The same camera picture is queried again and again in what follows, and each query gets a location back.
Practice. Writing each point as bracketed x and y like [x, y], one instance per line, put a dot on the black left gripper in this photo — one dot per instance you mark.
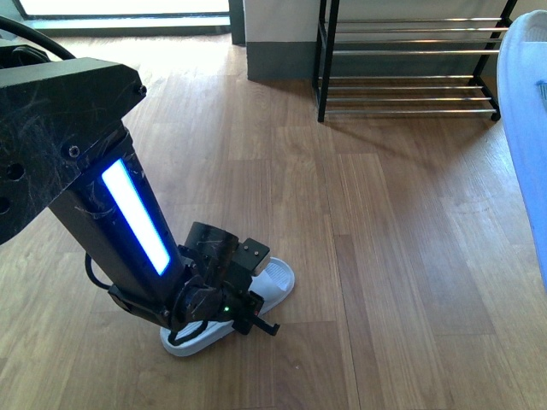
[222, 269]

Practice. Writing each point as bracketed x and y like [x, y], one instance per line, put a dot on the light blue slide sandal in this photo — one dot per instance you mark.
[273, 284]
[521, 85]

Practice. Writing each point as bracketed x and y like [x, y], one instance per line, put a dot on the black robot arm blue light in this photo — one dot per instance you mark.
[64, 148]

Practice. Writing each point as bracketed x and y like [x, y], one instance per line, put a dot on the black metal shoe rack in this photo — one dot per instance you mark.
[422, 65]

